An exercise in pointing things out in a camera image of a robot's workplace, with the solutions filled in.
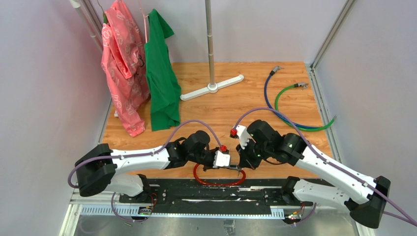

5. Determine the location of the white clothes rack stand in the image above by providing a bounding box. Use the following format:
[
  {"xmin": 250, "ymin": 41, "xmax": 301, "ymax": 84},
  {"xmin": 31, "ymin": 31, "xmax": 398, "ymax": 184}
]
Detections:
[{"xmin": 180, "ymin": 0, "xmax": 244, "ymax": 101}]

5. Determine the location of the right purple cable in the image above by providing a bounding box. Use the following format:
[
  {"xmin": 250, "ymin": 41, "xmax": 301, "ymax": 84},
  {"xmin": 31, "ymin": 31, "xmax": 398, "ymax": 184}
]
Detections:
[{"xmin": 230, "ymin": 107, "xmax": 417, "ymax": 227}]

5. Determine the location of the purple cable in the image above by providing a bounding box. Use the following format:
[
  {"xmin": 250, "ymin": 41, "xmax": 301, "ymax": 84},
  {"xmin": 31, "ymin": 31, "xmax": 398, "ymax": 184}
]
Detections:
[
  {"xmin": 67, "ymin": 119, "xmax": 228, "ymax": 224},
  {"xmin": 230, "ymin": 107, "xmax": 417, "ymax": 227}
]

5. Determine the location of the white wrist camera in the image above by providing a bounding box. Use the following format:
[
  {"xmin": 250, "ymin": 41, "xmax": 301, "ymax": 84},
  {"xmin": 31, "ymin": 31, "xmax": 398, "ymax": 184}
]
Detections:
[
  {"xmin": 230, "ymin": 125, "xmax": 251, "ymax": 149},
  {"xmin": 213, "ymin": 150, "xmax": 231, "ymax": 168}
]

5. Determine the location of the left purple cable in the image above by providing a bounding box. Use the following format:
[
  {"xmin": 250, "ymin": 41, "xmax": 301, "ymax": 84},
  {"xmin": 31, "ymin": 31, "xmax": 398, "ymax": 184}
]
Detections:
[{"xmin": 67, "ymin": 119, "xmax": 228, "ymax": 224}]

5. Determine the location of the red cable lock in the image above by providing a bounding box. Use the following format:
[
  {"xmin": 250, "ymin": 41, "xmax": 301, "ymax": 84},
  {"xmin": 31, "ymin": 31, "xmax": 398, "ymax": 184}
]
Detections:
[{"xmin": 193, "ymin": 164, "xmax": 247, "ymax": 187}]

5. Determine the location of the green t-shirt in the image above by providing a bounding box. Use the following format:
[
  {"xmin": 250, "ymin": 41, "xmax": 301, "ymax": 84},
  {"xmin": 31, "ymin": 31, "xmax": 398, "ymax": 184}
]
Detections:
[{"xmin": 145, "ymin": 9, "xmax": 181, "ymax": 131}]

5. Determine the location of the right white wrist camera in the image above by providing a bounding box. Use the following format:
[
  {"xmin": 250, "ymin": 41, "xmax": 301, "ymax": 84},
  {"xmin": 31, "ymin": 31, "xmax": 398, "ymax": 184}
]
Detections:
[{"xmin": 230, "ymin": 125, "xmax": 251, "ymax": 149}]

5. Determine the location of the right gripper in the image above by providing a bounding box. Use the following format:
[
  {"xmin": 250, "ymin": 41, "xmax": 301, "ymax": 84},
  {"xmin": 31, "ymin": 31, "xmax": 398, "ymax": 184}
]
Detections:
[{"xmin": 236, "ymin": 136, "xmax": 272, "ymax": 170}]

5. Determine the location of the green cable lock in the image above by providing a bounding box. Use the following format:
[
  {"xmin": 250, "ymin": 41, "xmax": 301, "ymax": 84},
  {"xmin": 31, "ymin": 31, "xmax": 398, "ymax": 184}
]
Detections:
[{"xmin": 273, "ymin": 82, "xmax": 338, "ymax": 132}]

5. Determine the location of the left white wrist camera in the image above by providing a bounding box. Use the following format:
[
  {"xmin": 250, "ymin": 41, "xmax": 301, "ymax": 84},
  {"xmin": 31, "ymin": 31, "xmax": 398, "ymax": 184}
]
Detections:
[{"xmin": 213, "ymin": 150, "xmax": 231, "ymax": 168}]

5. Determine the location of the aluminium frame rail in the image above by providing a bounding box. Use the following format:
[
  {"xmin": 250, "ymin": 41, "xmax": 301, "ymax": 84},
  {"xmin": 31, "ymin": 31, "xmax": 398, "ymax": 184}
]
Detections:
[{"xmin": 60, "ymin": 178, "xmax": 375, "ymax": 236}]

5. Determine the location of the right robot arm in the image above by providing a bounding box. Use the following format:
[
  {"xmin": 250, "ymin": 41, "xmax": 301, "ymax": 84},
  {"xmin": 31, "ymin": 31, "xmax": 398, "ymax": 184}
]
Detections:
[{"xmin": 230, "ymin": 120, "xmax": 390, "ymax": 229}]

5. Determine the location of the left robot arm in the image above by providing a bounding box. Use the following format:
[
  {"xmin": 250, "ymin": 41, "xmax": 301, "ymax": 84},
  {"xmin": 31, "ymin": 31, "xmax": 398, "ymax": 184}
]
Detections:
[{"xmin": 75, "ymin": 130, "xmax": 231, "ymax": 203}]

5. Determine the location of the pink patterned garment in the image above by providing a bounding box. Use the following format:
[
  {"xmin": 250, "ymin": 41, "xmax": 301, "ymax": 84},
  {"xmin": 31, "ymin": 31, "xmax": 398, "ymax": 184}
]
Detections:
[{"xmin": 101, "ymin": 0, "xmax": 150, "ymax": 137}]

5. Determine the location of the blue cable lock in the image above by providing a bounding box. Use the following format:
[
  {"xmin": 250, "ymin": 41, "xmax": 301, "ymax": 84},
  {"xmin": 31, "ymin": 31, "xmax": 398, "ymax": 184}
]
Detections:
[{"xmin": 264, "ymin": 65, "xmax": 321, "ymax": 130}]

